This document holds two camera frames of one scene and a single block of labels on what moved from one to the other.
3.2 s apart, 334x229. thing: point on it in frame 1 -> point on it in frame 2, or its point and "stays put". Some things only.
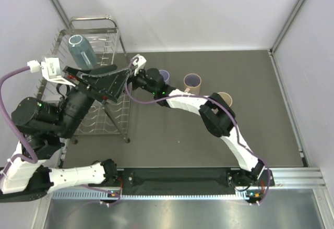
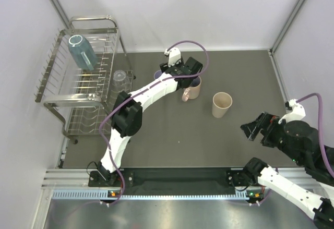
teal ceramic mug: (82, 54) stays put
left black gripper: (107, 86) -> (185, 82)
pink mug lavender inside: (192, 82) stays put
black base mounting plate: (183, 179) stays put
